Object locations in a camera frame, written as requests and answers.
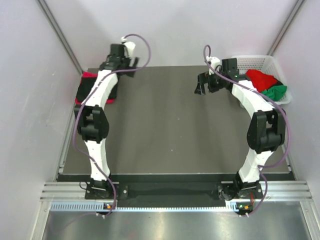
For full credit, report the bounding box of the white slotted cable duct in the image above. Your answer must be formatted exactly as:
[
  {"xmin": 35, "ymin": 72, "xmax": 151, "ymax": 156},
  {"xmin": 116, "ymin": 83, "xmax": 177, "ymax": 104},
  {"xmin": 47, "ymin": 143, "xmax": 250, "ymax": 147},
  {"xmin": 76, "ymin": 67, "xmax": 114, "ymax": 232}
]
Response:
[{"xmin": 50, "ymin": 201, "xmax": 253, "ymax": 212}]

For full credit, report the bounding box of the green t shirt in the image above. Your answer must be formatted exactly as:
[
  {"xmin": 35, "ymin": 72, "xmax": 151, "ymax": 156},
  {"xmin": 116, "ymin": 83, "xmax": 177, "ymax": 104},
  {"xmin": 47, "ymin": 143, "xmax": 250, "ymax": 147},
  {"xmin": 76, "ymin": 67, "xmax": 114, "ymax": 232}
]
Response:
[{"xmin": 261, "ymin": 85, "xmax": 287, "ymax": 102}]

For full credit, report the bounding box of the red t shirt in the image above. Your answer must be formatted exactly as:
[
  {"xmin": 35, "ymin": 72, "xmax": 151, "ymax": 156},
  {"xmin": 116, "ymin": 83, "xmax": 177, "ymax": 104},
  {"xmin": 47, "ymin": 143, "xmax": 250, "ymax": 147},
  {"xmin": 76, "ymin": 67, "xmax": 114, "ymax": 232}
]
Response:
[{"xmin": 245, "ymin": 69, "xmax": 278, "ymax": 93}]

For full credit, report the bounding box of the white plastic basket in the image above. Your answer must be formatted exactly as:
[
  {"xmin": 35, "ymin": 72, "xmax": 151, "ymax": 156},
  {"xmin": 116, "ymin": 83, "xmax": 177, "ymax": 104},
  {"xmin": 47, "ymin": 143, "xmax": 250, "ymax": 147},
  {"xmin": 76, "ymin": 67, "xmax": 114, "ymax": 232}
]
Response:
[{"xmin": 233, "ymin": 55, "xmax": 292, "ymax": 105}]

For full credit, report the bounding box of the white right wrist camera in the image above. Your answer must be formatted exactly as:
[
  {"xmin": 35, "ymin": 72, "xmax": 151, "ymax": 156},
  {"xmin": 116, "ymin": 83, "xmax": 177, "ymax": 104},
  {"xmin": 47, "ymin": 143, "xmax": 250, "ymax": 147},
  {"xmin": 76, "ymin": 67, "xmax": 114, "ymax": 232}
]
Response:
[{"xmin": 206, "ymin": 56, "xmax": 221, "ymax": 75}]

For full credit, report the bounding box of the black shirt in basket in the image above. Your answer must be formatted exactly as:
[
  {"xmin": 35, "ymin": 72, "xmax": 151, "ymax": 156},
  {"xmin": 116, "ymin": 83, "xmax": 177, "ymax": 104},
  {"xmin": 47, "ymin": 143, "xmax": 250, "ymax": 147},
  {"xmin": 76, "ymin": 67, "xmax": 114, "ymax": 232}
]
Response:
[{"xmin": 273, "ymin": 79, "xmax": 284, "ymax": 87}]

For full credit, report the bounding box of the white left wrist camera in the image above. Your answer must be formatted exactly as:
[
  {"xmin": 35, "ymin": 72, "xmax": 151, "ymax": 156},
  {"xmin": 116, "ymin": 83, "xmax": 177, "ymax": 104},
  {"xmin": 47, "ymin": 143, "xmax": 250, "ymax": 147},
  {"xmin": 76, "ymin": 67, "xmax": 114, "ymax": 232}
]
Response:
[{"xmin": 121, "ymin": 36, "xmax": 136, "ymax": 58}]

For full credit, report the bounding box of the aluminium rail frame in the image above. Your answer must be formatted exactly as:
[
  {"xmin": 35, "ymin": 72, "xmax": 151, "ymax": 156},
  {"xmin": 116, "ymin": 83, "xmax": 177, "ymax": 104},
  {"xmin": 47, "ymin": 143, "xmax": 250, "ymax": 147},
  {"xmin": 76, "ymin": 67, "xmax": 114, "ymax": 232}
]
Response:
[{"xmin": 40, "ymin": 181, "xmax": 312, "ymax": 202}]

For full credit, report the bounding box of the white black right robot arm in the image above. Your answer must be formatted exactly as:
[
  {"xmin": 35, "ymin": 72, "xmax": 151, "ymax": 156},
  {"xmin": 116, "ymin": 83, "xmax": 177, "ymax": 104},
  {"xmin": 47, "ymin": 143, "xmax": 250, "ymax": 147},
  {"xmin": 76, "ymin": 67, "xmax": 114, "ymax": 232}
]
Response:
[{"xmin": 194, "ymin": 72, "xmax": 286, "ymax": 201}]

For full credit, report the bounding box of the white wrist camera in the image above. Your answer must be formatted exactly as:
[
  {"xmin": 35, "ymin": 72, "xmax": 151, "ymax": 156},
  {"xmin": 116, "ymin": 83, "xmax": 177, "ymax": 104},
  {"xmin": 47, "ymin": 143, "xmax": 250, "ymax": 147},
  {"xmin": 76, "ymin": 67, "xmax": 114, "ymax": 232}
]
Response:
[
  {"xmin": 121, "ymin": 36, "xmax": 136, "ymax": 58},
  {"xmin": 206, "ymin": 56, "xmax": 221, "ymax": 75}
]

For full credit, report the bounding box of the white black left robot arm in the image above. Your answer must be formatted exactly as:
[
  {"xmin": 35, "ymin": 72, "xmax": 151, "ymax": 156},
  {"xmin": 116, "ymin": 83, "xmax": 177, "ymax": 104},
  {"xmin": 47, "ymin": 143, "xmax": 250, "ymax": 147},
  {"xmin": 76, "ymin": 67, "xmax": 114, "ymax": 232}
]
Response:
[{"xmin": 74, "ymin": 56, "xmax": 139, "ymax": 199}]

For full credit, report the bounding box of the black t shirt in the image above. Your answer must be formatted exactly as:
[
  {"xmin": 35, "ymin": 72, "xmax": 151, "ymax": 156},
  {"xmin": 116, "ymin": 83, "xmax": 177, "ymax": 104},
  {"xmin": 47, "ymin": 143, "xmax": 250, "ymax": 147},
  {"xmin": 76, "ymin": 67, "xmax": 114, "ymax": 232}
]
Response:
[{"xmin": 76, "ymin": 76, "xmax": 119, "ymax": 103}]

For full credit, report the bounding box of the folded pink t shirt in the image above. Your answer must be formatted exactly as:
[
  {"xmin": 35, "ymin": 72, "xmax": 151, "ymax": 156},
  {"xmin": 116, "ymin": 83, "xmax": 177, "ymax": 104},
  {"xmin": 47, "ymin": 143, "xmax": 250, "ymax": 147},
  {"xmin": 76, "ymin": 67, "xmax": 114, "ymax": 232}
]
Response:
[{"xmin": 74, "ymin": 71, "xmax": 117, "ymax": 106}]

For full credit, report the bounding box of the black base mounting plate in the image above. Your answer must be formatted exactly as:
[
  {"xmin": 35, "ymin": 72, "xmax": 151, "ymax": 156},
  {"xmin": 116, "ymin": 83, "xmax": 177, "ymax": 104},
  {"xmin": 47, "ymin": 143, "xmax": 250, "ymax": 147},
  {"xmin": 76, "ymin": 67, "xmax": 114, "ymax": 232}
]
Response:
[{"xmin": 85, "ymin": 181, "xmax": 263, "ymax": 203}]

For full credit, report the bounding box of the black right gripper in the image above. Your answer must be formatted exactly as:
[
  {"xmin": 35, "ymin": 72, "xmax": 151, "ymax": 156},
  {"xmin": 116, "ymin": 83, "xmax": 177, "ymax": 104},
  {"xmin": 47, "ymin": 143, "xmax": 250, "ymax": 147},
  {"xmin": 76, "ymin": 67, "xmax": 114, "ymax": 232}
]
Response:
[{"xmin": 194, "ymin": 68, "xmax": 226, "ymax": 97}]

